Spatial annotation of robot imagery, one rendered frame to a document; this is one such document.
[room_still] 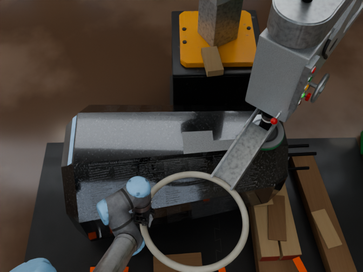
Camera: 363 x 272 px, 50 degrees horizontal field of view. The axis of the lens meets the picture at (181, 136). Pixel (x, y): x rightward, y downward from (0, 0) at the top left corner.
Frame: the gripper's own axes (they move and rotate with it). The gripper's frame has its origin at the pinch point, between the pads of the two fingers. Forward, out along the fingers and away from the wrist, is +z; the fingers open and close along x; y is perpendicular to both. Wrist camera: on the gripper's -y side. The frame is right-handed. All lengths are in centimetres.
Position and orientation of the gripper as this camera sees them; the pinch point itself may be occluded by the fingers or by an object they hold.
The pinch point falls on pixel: (144, 218)
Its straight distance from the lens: 184.7
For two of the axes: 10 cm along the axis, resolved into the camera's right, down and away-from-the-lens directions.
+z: -0.3, 5.8, 8.2
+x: 9.9, 1.2, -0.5
